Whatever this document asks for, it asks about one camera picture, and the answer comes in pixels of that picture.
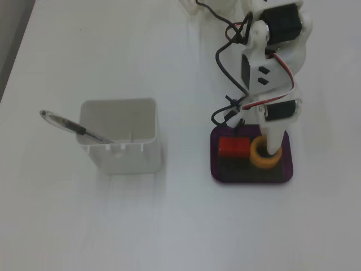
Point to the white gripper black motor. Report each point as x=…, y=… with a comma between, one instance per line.
x=280, y=112

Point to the yellow tape roll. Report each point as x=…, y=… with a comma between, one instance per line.
x=262, y=162

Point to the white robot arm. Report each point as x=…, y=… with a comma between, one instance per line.
x=255, y=56

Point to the red ribbed block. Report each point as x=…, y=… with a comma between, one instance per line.
x=234, y=145

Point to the purple metal tray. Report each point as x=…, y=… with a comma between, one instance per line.
x=253, y=175

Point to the white plastic container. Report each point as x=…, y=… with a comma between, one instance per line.
x=127, y=163

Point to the clear black ballpoint pen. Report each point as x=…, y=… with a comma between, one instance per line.
x=65, y=122

